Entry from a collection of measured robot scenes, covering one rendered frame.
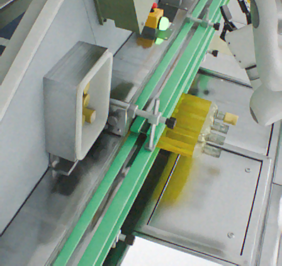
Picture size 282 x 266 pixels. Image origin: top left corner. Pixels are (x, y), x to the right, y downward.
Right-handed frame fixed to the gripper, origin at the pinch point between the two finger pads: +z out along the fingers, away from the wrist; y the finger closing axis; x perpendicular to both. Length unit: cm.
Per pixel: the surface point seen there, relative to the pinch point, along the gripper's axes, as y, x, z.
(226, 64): 347, 568, -61
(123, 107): 30.3, -20.2, -12.0
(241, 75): 322, 557, -86
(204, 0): 41, 59, 10
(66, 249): 31, -54, -33
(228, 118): 25.6, 16.1, -30.3
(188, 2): 42, 48, 11
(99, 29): 30.1, -16.7, 9.3
